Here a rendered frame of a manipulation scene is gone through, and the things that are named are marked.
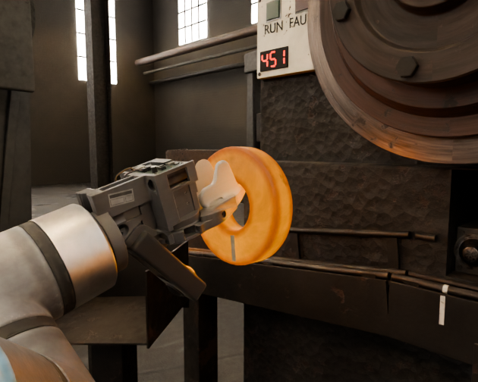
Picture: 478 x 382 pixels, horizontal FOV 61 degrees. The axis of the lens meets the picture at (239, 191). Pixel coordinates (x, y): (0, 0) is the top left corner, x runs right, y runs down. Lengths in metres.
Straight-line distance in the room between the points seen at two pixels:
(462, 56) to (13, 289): 0.48
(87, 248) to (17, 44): 2.68
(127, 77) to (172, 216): 11.48
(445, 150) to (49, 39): 10.80
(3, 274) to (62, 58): 10.85
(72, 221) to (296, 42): 0.66
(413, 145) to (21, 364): 0.53
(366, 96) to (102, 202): 0.40
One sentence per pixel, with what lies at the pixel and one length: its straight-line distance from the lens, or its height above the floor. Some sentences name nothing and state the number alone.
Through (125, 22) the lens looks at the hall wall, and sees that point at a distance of 12.19.
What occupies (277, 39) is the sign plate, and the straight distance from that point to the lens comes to 0.94.
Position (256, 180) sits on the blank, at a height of 0.86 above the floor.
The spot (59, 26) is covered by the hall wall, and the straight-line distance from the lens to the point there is 11.32.
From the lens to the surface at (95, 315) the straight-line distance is 0.81.
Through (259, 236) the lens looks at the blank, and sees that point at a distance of 0.49.
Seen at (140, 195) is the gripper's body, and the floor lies 0.85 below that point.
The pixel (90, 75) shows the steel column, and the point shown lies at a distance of 7.43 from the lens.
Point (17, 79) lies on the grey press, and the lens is 2.96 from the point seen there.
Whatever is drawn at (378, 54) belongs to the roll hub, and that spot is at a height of 1.02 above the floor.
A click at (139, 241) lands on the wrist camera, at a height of 0.81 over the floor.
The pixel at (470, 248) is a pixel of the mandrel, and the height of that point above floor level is 0.75.
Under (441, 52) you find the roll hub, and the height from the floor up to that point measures 1.01.
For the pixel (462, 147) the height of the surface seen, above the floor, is 0.90.
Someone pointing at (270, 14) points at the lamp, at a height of 1.19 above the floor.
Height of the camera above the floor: 0.90
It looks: 6 degrees down
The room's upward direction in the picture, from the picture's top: straight up
